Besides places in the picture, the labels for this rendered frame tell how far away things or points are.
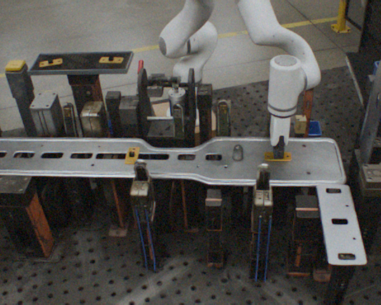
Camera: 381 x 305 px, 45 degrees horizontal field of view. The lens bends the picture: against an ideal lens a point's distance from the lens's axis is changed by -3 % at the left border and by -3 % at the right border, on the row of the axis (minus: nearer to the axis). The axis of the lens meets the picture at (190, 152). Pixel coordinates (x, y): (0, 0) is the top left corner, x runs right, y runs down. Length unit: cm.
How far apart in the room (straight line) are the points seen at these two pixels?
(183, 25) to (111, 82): 224
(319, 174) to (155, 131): 60
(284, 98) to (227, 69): 264
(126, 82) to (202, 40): 210
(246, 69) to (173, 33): 223
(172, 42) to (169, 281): 85
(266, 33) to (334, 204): 51
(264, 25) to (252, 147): 42
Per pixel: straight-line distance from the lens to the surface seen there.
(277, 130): 139
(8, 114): 383
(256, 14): 135
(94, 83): 178
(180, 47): 178
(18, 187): 150
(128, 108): 163
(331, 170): 150
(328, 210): 138
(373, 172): 143
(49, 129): 172
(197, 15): 167
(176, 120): 159
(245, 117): 220
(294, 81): 132
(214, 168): 147
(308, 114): 161
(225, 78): 384
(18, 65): 187
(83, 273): 164
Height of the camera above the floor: 198
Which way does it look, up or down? 40 degrees down
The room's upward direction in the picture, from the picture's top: 4 degrees counter-clockwise
